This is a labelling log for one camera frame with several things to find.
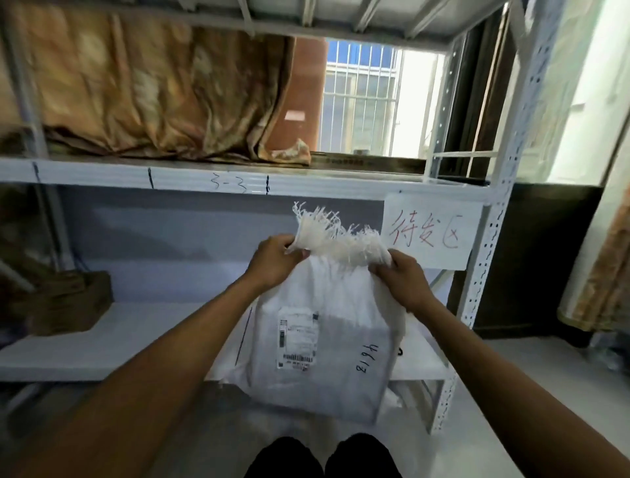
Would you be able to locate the beige floral curtain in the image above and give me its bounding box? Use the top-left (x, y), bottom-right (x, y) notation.
top-left (556, 180), bottom-right (630, 337)

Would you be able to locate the white metal shelving rack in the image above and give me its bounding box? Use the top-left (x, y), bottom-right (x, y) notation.
top-left (0, 0), bottom-right (567, 436)

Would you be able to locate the orange brown patterned curtain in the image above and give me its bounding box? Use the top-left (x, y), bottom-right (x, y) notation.
top-left (0, 0), bottom-right (313, 166)

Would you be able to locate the white paper sign red writing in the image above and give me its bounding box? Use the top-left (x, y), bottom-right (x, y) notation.
top-left (381, 193), bottom-right (485, 272)

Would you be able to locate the person's left forearm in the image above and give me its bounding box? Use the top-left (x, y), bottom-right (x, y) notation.
top-left (0, 275), bottom-right (262, 478)

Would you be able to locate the white woven sack parcel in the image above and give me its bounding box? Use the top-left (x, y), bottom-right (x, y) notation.
top-left (204, 201), bottom-right (456, 427)

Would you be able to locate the person's left hand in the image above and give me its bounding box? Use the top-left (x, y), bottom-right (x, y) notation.
top-left (244, 234), bottom-right (312, 294)

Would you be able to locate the person's right hand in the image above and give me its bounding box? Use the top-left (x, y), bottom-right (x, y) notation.
top-left (368, 249), bottom-right (437, 316)

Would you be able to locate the white window grille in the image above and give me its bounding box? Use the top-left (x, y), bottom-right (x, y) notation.
top-left (322, 40), bottom-right (403, 154)

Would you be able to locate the reddish brown panel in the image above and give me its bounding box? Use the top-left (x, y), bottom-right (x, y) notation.
top-left (266, 37), bottom-right (328, 151)

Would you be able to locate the brown cardboard box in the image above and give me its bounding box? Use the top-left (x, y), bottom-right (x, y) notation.
top-left (29, 270), bottom-right (115, 337)

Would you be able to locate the person's right forearm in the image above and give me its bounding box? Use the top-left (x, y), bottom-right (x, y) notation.
top-left (408, 294), bottom-right (630, 478)

